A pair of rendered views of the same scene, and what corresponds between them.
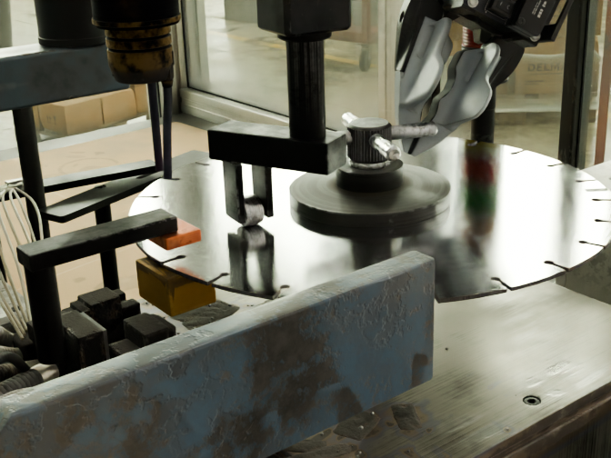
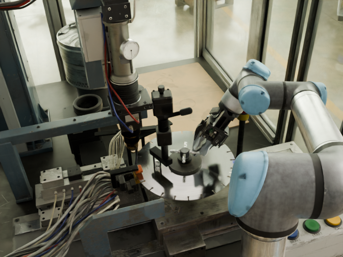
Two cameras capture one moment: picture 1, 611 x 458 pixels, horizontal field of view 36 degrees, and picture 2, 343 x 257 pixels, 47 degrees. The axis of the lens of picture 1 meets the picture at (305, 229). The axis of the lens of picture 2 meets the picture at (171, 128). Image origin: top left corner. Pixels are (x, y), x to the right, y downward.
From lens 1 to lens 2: 83 cm
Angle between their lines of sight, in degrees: 25
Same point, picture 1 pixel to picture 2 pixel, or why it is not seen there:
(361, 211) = (176, 169)
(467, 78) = (208, 144)
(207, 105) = (208, 58)
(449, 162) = (211, 151)
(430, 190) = (194, 165)
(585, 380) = (215, 211)
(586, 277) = not seen: hidden behind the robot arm
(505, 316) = not seen: hidden behind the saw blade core
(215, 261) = (145, 176)
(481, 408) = (191, 211)
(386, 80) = not seen: hidden behind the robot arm
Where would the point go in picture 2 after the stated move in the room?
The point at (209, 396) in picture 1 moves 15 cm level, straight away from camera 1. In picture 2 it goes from (121, 217) to (137, 179)
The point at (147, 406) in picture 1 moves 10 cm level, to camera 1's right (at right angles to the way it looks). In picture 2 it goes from (112, 218) to (145, 228)
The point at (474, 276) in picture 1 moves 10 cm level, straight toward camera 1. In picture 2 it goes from (185, 195) to (167, 217)
